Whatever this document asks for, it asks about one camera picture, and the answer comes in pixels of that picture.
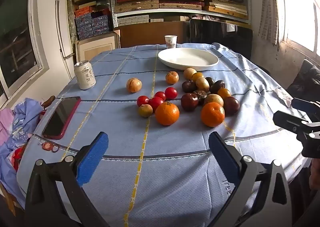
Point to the pale tan pear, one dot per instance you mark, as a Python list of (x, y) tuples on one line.
[(189, 73), (202, 84)]

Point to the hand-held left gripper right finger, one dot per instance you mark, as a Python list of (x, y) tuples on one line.
[(223, 159)]

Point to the red cloth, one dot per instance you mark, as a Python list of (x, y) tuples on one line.
[(17, 157)]

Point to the small orange tangerine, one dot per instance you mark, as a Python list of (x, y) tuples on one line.
[(198, 75), (224, 93)]

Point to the white beverage can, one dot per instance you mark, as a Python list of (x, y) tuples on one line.
[(85, 74)]

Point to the pile of blue patterned boxes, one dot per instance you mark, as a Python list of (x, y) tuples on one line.
[(92, 23)]

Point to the black padded jacket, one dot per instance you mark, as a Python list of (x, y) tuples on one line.
[(306, 77)]

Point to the white bowl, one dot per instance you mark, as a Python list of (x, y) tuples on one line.
[(187, 58)]

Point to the white leaning strip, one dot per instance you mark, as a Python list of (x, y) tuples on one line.
[(60, 37)]

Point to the tan striped pomegranate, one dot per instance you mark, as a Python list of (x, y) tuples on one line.
[(133, 85)]

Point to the pink floral cloth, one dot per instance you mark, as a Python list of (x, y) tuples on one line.
[(206, 17)]

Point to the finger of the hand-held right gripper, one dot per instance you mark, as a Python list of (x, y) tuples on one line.
[(301, 104), (290, 119)]

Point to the white paper cup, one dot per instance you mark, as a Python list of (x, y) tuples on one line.
[(170, 41)]

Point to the large orange mandarin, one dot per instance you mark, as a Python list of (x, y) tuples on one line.
[(167, 113), (212, 114)]

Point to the small tan longan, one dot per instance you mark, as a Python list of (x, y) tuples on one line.
[(145, 110)]

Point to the blue printed cloth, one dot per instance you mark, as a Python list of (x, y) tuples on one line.
[(22, 122)]

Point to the oblong dark purple passion fruit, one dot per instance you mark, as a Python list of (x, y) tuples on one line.
[(218, 86)]

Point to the person's right hand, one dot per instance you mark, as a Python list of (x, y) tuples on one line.
[(315, 178)]

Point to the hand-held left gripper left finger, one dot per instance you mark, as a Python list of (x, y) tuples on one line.
[(92, 159)]

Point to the green marbled slab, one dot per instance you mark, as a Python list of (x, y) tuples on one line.
[(71, 24)]

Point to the black glossy panel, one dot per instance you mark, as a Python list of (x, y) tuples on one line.
[(220, 37)]

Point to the patterned curtain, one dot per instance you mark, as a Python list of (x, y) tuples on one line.
[(268, 5)]

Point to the red tomato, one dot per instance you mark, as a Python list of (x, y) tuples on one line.
[(160, 95), (171, 92), (143, 101), (156, 103)]

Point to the orange striped persimmon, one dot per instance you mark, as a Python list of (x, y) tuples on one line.
[(172, 77)]

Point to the bright window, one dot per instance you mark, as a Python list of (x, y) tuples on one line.
[(300, 17)]

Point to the brown wooden chair knob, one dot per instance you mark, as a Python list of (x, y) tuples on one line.
[(48, 102)]

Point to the white framed window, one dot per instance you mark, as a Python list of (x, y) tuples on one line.
[(15, 42)]

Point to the dark purple mangosteen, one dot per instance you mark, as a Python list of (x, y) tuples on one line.
[(210, 81), (201, 94)]

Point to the blue plaid tablecloth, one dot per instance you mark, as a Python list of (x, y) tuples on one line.
[(175, 154)]

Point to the dark red plum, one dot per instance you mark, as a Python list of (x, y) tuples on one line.
[(231, 105), (189, 101)]

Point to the pinkish tan pomegranate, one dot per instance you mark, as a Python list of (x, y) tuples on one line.
[(213, 99)]

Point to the smartphone with red case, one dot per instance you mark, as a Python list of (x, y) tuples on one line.
[(61, 117)]

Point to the brown wooden board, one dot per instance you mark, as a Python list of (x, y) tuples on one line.
[(150, 33)]

